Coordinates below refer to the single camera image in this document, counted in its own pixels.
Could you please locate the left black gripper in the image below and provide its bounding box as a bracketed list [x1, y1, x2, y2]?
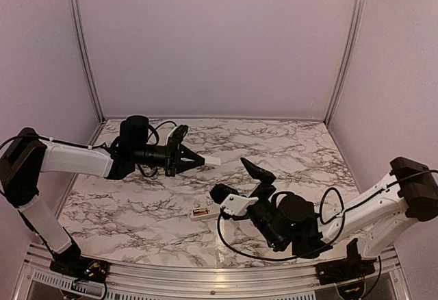
[132, 136, 205, 177]

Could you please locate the white battery cover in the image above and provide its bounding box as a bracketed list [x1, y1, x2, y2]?
[202, 155, 222, 166]

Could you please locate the orange AAA battery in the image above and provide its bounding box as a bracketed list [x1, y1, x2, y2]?
[192, 208, 209, 216]

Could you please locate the white remote control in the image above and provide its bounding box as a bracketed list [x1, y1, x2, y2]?
[189, 208, 220, 221]

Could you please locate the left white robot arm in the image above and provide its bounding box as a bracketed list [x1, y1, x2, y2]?
[1, 115, 207, 276]

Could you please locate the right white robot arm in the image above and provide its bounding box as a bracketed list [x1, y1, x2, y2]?
[241, 157, 437, 278]

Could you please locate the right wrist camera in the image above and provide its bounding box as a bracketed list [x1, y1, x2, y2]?
[209, 184, 258, 216]

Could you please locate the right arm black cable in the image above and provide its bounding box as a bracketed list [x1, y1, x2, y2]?
[216, 169, 438, 262]

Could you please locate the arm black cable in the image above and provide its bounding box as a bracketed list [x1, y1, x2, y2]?
[216, 169, 438, 262]
[0, 118, 179, 179]

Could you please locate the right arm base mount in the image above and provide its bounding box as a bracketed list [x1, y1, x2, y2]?
[315, 238, 377, 286]

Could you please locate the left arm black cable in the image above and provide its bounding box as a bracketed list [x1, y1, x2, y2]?
[0, 118, 179, 179]

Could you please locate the aluminium front rail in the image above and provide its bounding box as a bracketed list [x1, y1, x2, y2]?
[12, 244, 413, 299]

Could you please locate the left aluminium corner post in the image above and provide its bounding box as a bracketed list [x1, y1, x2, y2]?
[69, 0, 105, 124]

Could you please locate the aluminium corner post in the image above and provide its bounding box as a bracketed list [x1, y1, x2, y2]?
[324, 0, 365, 127]
[69, 0, 105, 124]

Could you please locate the right aluminium corner post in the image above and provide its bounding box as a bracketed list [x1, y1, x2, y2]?
[324, 0, 365, 127]

